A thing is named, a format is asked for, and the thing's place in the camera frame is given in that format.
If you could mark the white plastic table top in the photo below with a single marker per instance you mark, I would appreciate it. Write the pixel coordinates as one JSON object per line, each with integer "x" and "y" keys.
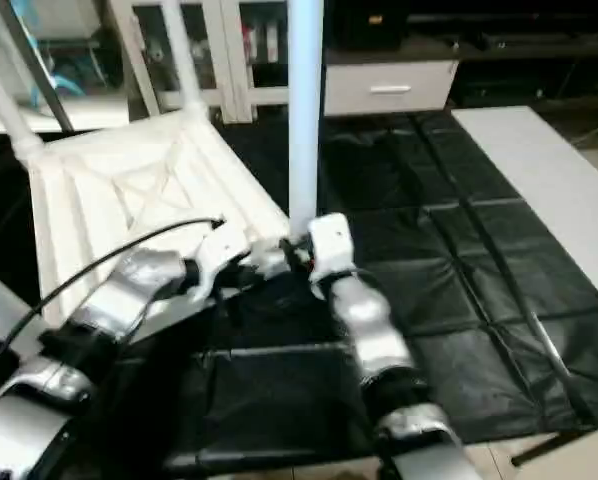
{"x": 129, "y": 190}

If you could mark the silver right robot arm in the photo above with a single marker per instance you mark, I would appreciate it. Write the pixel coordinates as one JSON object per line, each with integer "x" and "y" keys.
{"x": 369, "y": 330}

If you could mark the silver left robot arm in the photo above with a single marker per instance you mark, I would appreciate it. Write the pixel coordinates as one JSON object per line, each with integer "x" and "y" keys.
{"x": 119, "y": 300}

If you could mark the black work mat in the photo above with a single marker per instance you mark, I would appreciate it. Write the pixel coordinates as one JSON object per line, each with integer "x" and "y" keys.
{"x": 449, "y": 260}

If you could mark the white drawer unit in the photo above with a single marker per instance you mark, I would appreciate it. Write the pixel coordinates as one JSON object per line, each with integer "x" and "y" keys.
{"x": 389, "y": 88}

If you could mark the white glass door cabinet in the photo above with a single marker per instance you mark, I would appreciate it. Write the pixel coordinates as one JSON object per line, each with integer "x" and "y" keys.
{"x": 209, "y": 50}

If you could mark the white drawer cabinet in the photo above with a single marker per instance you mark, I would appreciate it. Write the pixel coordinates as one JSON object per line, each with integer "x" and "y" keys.
{"x": 519, "y": 35}

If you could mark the black metal stand leg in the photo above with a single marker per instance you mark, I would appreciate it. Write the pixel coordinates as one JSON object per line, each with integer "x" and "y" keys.
{"x": 564, "y": 448}

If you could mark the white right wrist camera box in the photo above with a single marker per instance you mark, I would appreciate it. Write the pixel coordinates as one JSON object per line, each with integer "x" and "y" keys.
{"x": 331, "y": 245}

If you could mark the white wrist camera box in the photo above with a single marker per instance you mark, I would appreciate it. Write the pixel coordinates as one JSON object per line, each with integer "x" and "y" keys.
{"x": 221, "y": 250}
{"x": 331, "y": 245}

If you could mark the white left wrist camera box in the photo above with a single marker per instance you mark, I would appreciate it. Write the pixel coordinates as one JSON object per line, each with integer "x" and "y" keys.
{"x": 221, "y": 250}

